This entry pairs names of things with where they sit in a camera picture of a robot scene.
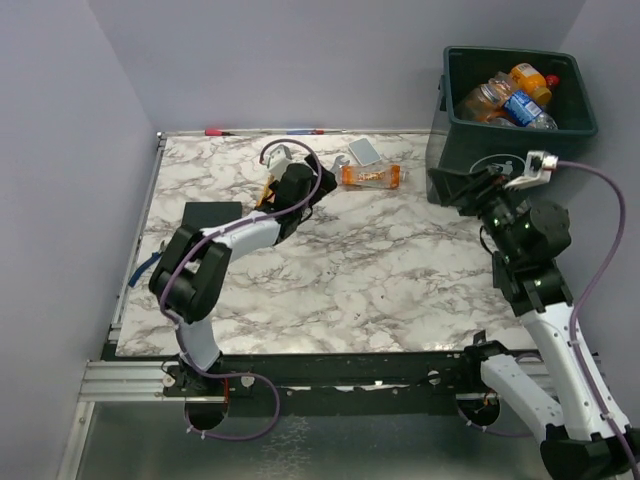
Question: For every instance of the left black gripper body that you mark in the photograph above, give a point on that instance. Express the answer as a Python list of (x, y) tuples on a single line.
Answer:
[(325, 186)]

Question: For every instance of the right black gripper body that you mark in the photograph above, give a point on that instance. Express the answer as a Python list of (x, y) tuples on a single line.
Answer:
[(499, 212)]

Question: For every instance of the large orange drink bottle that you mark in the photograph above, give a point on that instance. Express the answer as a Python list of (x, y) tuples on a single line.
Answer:
[(486, 102)]

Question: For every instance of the Pepsi bottle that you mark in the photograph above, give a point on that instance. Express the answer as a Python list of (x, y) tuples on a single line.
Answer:
[(527, 113)]

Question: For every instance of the orange juice bottle patterned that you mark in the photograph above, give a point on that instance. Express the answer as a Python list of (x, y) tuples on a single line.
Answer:
[(532, 82)]

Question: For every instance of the red label water bottle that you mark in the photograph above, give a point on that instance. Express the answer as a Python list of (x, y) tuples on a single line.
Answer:
[(552, 81)]

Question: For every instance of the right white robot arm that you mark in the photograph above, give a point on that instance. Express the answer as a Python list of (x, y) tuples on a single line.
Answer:
[(580, 430)]

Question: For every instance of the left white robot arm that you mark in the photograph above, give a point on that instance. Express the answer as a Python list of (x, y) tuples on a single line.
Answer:
[(188, 280)]

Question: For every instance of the silver wrench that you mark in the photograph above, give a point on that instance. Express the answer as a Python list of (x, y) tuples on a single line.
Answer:
[(339, 162)]

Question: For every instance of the white power bank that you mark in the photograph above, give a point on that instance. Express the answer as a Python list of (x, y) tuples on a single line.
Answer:
[(364, 152)]

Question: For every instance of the yellow utility knife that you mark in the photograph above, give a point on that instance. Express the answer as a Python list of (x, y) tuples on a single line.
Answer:
[(267, 196)]

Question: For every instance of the crushed orange label bottle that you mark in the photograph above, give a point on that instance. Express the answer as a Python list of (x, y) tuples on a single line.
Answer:
[(373, 176)]

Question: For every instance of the red marker pen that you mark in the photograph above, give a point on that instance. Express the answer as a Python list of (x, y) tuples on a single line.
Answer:
[(211, 132)]

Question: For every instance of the black foam pad left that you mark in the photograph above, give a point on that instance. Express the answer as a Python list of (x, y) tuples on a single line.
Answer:
[(203, 215)]

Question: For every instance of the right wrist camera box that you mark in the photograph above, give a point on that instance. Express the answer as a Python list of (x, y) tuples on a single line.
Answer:
[(538, 169)]

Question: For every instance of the blue handled pliers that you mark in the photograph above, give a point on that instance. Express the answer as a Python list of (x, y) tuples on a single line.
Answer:
[(145, 265)]

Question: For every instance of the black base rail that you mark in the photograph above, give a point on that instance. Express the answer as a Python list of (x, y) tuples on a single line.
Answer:
[(331, 384)]

